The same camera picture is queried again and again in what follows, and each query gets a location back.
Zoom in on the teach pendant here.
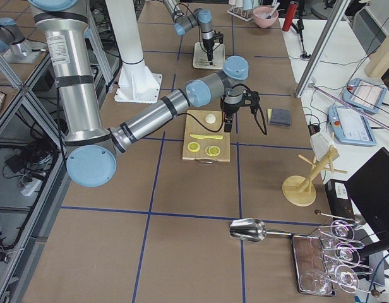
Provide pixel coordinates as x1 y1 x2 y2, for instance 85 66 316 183
343 78 386 114
328 105 377 146

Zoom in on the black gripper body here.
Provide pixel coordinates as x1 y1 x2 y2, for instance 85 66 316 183
202 39 215 52
220 100 240 122

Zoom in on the metal scoop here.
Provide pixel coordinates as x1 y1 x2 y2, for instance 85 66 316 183
229 218 292 242

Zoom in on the grey folded cloth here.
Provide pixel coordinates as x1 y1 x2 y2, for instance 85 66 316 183
267 108 291 126

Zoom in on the far teach pendant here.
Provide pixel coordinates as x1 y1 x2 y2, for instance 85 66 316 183
343 78 386 114

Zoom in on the cream bear serving tray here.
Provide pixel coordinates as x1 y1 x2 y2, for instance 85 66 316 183
193 42 225 69

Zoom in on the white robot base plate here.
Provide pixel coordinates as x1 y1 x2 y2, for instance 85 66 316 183
114 72 162 104

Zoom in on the pink ice bowl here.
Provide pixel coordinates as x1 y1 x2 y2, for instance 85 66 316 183
253 6 278 28

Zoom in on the white central pillar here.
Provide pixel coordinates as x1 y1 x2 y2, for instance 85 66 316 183
105 0 144 65

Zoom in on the yellow plastic knife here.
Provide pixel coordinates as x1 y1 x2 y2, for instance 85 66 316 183
189 134 224 140

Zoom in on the aluminium frame post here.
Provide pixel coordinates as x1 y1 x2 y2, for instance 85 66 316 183
295 0 351 98

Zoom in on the red cylinder can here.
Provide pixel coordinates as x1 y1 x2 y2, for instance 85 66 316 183
282 1 298 32

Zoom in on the wooden mug tree stand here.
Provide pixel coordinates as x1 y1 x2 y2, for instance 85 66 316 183
282 145 347 207

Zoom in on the upper lemon slice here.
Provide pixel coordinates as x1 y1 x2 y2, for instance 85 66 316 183
205 145 221 157

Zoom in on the black glass rack tray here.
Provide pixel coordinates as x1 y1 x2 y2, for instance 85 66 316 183
291 235 335 297

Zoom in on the lemon slice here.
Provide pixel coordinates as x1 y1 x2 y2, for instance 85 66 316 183
187 141 201 153
205 145 221 157

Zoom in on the white steamed bun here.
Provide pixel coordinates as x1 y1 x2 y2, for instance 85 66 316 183
205 114 216 124

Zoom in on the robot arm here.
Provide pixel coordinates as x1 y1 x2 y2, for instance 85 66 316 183
163 0 215 65
30 1 249 187

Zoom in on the lower lemon slice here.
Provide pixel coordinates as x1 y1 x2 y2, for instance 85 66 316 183
187 141 201 153

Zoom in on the black monitor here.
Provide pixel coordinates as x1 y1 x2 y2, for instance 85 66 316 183
346 147 389 239

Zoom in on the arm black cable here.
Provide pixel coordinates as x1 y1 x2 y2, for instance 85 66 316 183
185 83 268 136

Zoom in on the wooden cutting board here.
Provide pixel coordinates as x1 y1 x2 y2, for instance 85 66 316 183
182 110 230 162

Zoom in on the near teach pendant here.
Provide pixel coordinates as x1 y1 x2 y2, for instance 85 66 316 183
328 105 377 146

